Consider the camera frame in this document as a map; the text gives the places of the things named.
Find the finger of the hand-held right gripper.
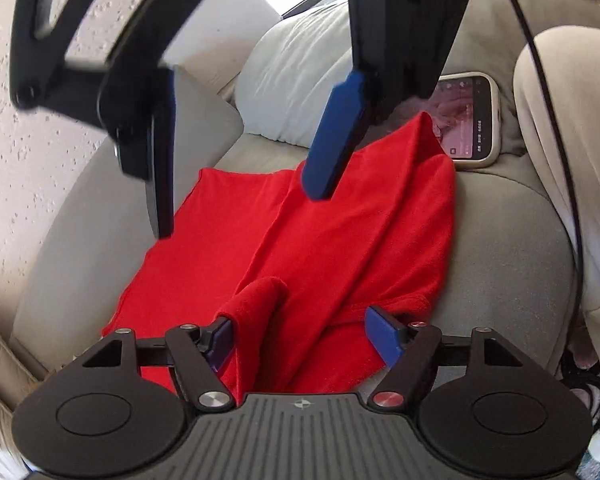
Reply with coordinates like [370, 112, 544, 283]
[301, 0, 478, 202]
[9, 0, 177, 240]

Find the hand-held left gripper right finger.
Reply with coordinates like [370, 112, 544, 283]
[365, 306, 531, 412]

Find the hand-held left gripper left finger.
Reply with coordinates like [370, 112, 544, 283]
[75, 316, 233, 413]

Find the red long-sleeved shirt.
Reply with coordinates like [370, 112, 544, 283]
[101, 111, 457, 407]

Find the light grey throw pillow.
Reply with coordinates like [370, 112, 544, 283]
[234, 2, 361, 147]

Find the smartphone in beige case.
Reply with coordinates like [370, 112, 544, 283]
[425, 72, 502, 170]

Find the grey fabric sofa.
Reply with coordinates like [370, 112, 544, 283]
[0, 0, 583, 461]

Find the person's right leg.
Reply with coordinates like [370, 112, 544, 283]
[512, 26, 600, 361]

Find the black strappy sandal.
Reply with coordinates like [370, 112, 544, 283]
[560, 350, 600, 463]

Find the black braided cable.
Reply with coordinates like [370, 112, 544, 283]
[497, 0, 588, 361]

